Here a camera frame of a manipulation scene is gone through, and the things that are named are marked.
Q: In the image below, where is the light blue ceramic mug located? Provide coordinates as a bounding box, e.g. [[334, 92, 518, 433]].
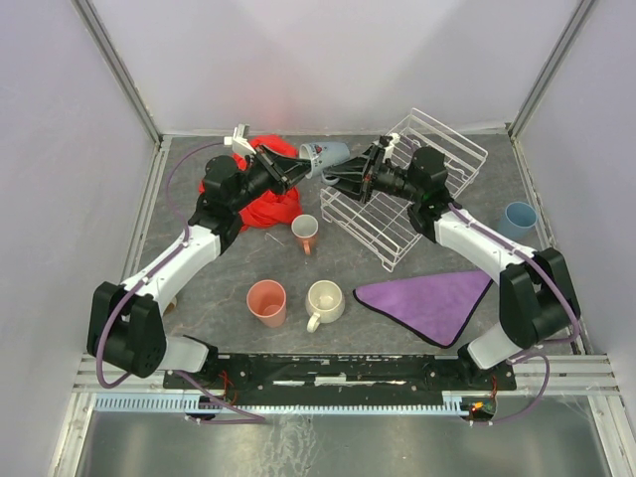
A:
[[298, 142, 351, 186]]

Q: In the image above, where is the salmon pink ceramic mug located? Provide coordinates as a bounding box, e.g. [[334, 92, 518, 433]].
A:
[[291, 214, 319, 255]]

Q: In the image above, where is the beige cup behind arm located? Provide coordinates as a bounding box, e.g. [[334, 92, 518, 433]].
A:
[[164, 297, 178, 313]]

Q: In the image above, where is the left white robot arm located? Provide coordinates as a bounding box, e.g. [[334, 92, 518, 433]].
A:
[[86, 143, 319, 389]]

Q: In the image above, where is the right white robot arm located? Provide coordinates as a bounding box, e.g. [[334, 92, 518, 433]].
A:
[[322, 145, 580, 370]]

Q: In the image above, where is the red crumpled cloth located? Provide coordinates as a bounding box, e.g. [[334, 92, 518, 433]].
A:
[[188, 135, 302, 241]]

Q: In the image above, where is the blue plastic cup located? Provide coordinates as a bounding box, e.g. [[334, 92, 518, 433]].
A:
[[497, 202, 538, 240]]

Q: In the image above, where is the cream ceramic mug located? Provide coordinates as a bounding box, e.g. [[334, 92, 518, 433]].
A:
[[305, 280, 345, 333]]

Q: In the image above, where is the pink plastic tumbler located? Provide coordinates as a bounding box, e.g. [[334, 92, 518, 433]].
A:
[[246, 279, 286, 328]]

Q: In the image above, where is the purple microfiber cloth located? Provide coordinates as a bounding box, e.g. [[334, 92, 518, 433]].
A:
[[353, 270, 493, 349]]

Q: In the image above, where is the white wire dish rack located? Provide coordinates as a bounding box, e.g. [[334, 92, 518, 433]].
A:
[[320, 108, 488, 272]]

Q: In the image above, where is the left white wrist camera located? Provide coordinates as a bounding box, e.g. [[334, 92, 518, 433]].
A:
[[224, 123, 255, 157]]

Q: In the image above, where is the black mounting base plate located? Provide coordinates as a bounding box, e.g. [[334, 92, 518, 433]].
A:
[[193, 353, 517, 406]]

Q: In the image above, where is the light blue cable duct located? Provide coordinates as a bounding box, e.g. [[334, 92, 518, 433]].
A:
[[92, 390, 473, 416]]

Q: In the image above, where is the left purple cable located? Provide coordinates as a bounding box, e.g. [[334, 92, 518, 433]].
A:
[[96, 139, 269, 426]]

